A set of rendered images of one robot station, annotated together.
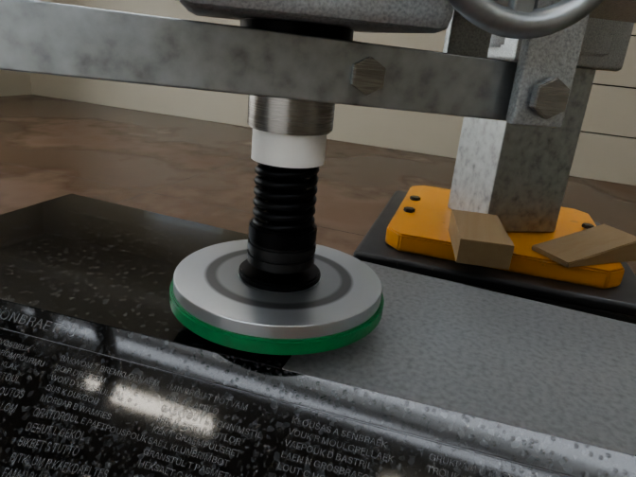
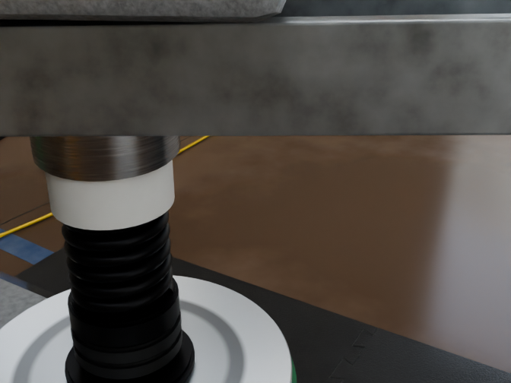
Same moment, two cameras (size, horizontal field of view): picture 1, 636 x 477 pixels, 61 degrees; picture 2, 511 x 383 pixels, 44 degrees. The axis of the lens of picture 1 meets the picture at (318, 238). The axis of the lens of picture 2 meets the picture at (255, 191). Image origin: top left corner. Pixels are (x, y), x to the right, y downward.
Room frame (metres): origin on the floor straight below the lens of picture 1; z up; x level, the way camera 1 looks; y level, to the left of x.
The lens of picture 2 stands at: (0.80, 0.21, 1.21)
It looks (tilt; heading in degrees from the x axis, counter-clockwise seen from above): 26 degrees down; 196
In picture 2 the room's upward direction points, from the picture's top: straight up
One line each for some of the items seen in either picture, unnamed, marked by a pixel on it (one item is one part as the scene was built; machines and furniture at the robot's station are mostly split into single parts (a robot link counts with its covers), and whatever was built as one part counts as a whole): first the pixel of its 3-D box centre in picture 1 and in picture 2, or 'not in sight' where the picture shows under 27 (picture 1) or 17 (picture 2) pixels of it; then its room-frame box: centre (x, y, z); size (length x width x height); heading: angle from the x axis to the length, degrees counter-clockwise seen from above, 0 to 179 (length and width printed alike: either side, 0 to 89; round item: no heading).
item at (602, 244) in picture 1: (586, 244); not in sight; (1.08, -0.56, 0.80); 0.20 x 0.10 x 0.05; 114
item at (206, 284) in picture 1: (279, 279); (131, 370); (0.51, 0.04, 0.92); 0.21 x 0.21 x 0.01
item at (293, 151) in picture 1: (289, 141); (110, 172); (0.51, 0.04, 1.06); 0.07 x 0.07 x 0.04
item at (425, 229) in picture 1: (497, 225); not in sight; (1.28, -0.44, 0.76); 0.49 x 0.49 x 0.05; 75
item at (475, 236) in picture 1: (478, 237); not in sight; (1.05, -0.33, 0.81); 0.20 x 0.10 x 0.05; 173
